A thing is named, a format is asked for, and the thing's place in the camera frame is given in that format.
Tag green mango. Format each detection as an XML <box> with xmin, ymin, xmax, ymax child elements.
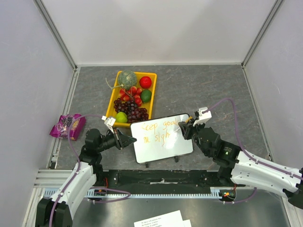
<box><xmin>141</xmin><ymin>89</ymin><xmax>152</xmax><ymax>103</ymax></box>

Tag red strawberries bunch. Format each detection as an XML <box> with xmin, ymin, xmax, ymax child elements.
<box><xmin>119</xmin><ymin>86</ymin><xmax>143</xmax><ymax>106</ymax></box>

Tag small whiteboard black frame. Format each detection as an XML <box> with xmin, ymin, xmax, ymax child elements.
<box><xmin>130</xmin><ymin>113</ymin><xmax>193</xmax><ymax>164</ymax></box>

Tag white slotted cable duct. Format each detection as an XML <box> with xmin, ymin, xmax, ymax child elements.
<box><xmin>45</xmin><ymin>187</ymin><xmax>223</xmax><ymax>199</ymax></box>

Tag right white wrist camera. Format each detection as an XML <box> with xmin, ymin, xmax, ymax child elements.
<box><xmin>193</xmin><ymin>107</ymin><xmax>212</xmax><ymax>126</ymax></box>

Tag purple snack bag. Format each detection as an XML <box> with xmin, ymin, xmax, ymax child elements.
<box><xmin>49</xmin><ymin>113</ymin><xmax>86</xmax><ymax>141</ymax></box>

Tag green netted melon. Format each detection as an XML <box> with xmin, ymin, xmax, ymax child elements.
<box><xmin>117</xmin><ymin>70</ymin><xmax>137</xmax><ymax>90</ymax></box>

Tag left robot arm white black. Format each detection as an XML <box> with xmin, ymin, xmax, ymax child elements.
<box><xmin>35</xmin><ymin>128</ymin><xmax>137</xmax><ymax>227</ymax></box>

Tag green pear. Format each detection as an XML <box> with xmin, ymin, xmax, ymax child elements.
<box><xmin>115</xmin><ymin>112</ymin><xmax>128</xmax><ymax>123</ymax></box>

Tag red apple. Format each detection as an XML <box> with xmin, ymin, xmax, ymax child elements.
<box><xmin>139</xmin><ymin>76</ymin><xmax>152</xmax><ymax>89</ymax></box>

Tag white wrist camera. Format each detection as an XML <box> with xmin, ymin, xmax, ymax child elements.
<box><xmin>193</xmin><ymin>107</ymin><xmax>212</xmax><ymax>126</ymax></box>
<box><xmin>101</xmin><ymin>115</ymin><xmax>116</xmax><ymax>132</ymax></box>

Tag white paper sheets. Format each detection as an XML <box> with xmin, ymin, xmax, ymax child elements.
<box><xmin>134</xmin><ymin>210</ymin><xmax>192</xmax><ymax>227</ymax></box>

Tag dark red grapes bunch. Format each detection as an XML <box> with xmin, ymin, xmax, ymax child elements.
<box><xmin>114</xmin><ymin>98</ymin><xmax>149</xmax><ymax>123</ymax></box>

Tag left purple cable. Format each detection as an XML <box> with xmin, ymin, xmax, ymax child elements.
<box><xmin>48</xmin><ymin>114</ymin><xmax>131</xmax><ymax>227</ymax></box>

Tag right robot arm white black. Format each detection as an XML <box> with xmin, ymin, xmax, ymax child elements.
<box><xmin>178</xmin><ymin>119</ymin><xmax>303</xmax><ymax>209</ymax></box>

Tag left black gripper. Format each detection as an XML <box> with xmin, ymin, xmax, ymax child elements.
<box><xmin>97</xmin><ymin>126</ymin><xmax>136</xmax><ymax>152</ymax></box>

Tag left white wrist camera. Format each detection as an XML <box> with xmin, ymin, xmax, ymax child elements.
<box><xmin>101</xmin><ymin>115</ymin><xmax>116</xmax><ymax>132</ymax></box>

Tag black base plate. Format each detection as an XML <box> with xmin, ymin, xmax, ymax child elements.
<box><xmin>95</xmin><ymin>170</ymin><xmax>234</xmax><ymax>195</ymax></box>

